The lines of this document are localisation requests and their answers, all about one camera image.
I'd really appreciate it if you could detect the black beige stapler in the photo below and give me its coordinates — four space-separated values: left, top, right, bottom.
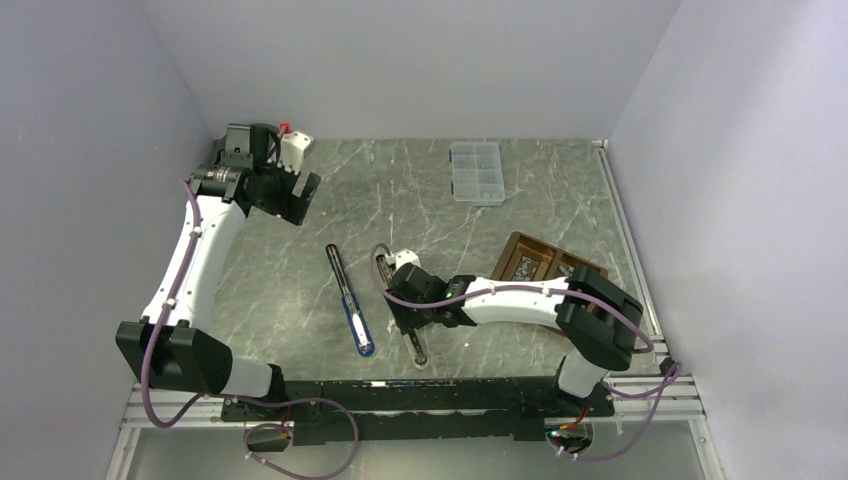
375 254 429 370

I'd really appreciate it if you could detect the blue stapler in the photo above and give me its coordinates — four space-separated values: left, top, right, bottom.
325 243 375 357

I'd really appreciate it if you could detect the brown staple tray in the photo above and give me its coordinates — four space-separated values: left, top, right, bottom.
490 231 608 281

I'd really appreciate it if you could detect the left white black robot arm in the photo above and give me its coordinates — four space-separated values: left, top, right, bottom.
116 124 321 420

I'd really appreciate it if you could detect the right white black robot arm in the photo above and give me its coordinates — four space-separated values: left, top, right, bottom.
382 263 654 415

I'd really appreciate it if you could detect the black filament spool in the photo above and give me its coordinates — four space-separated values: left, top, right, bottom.
212 136 227 167

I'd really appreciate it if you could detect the clear plastic organizer box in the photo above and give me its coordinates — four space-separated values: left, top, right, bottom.
449 141 506 207

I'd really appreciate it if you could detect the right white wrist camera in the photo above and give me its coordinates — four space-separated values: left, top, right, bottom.
386 249 421 269

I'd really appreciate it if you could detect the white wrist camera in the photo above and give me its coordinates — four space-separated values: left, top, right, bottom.
386 249 421 269
275 122 315 175

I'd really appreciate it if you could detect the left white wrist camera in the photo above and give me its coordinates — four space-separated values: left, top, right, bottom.
275 122 315 175

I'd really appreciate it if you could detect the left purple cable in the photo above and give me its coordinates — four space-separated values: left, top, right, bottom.
139 177 360 480

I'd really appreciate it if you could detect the aluminium frame rail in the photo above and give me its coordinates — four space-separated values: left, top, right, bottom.
120 377 706 429

